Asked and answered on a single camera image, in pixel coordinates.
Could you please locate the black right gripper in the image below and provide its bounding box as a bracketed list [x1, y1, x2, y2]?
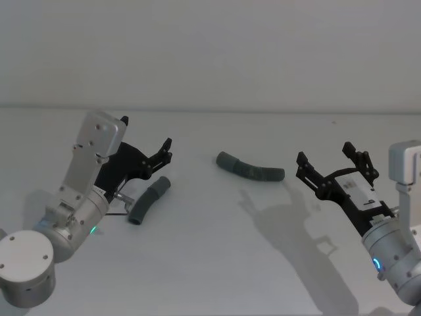
[295, 142, 395, 236]

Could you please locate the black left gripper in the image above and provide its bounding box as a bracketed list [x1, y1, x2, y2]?
[94, 115, 174, 199]

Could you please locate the white table cloth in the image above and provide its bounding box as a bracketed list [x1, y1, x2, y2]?
[0, 105, 421, 316]

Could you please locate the short grey curved hose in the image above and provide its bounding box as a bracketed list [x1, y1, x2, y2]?
[127, 176, 172, 226]

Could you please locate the thin dark cable silver plug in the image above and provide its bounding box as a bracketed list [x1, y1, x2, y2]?
[104, 192, 134, 219]

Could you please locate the long grey ribbed hose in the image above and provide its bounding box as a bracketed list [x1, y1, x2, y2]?
[216, 151, 285, 183]

